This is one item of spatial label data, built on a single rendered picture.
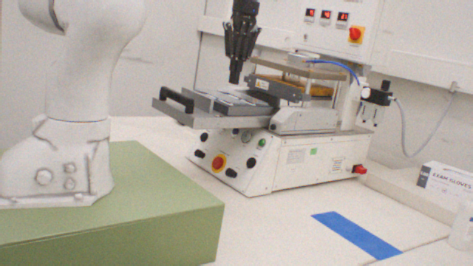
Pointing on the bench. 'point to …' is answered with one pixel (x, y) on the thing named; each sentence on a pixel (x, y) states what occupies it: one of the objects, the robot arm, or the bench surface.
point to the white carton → (446, 180)
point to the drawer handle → (177, 98)
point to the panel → (232, 154)
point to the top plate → (302, 66)
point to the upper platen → (323, 93)
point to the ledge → (414, 193)
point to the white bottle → (463, 225)
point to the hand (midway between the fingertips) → (235, 72)
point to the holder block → (242, 109)
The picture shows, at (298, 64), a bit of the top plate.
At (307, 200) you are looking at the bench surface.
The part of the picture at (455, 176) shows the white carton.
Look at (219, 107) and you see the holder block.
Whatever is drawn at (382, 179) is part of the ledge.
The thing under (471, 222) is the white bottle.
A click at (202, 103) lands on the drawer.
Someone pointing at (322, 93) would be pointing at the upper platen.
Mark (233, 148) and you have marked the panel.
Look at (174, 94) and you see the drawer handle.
